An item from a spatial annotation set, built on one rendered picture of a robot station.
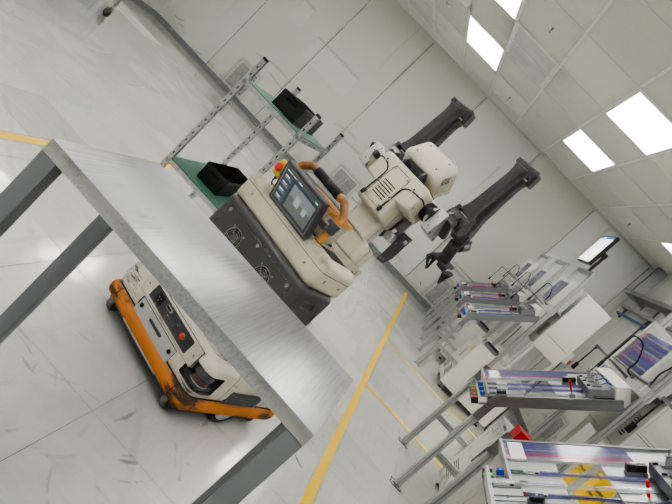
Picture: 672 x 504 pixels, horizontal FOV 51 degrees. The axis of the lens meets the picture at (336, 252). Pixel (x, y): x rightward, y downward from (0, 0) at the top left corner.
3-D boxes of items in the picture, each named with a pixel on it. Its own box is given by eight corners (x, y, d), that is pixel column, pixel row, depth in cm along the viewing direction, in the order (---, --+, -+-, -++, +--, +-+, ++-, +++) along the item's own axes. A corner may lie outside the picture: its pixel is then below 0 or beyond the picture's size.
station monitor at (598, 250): (585, 264, 690) (617, 236, 684) (574, 261, 747) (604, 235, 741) (595, 275, 689) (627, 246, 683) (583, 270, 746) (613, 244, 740)
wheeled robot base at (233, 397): (169, 415, 247) (218, 369, 243) (100, 287, 277) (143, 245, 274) (266, 425, 305) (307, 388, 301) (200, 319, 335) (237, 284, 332)
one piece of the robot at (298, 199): (303, 261, 252) (333, 213, 241) (255, 197, 269) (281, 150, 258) (325, 259, 260) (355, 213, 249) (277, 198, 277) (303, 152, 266)
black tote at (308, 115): (292, 124, 390) (306, 109, 388) (271, 101, 391) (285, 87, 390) (311, 135, 447) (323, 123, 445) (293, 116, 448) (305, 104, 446)
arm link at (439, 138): (458, 99, 318) (473, 113, 313) (461, 105, 323) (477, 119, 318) (389, 166, 325) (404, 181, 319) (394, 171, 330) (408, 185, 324)
